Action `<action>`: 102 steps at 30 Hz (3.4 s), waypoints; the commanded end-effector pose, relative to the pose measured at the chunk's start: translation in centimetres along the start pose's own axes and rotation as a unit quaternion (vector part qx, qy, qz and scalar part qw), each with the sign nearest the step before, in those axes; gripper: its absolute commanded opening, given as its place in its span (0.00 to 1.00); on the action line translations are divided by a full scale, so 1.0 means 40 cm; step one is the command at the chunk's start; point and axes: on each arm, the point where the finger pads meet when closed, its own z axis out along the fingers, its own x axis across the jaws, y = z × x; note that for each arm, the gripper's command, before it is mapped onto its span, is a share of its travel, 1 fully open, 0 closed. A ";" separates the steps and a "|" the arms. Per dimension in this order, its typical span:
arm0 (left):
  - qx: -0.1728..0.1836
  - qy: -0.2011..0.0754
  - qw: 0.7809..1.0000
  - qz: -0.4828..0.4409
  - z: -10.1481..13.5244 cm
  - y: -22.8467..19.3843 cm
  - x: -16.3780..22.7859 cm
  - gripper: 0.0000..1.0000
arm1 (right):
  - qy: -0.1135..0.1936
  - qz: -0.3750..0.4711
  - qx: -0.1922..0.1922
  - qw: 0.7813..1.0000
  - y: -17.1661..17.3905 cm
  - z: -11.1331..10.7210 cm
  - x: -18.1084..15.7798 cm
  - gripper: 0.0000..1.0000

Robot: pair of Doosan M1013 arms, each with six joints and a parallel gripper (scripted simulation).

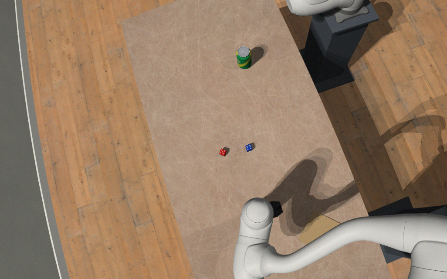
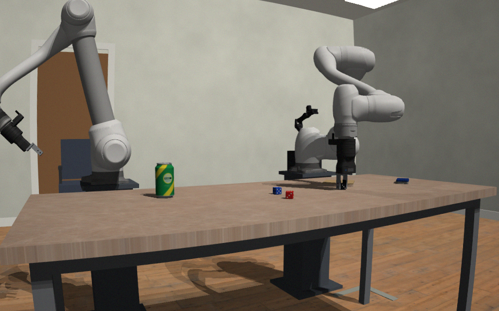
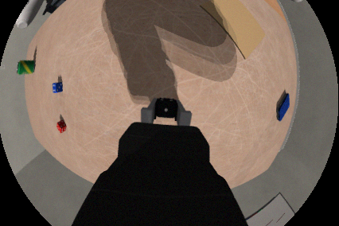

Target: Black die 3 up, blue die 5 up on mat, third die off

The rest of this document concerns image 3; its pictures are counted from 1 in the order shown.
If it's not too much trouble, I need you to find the green soda can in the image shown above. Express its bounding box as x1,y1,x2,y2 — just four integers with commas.
17,60,35,74

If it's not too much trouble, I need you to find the blue die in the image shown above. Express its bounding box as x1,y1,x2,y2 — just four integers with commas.
53,83,63,92

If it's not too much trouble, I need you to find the red die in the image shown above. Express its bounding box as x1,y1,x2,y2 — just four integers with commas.
57,120,67,133

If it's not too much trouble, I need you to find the tan square mat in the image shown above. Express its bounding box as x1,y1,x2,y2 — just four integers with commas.
200,0,265,60

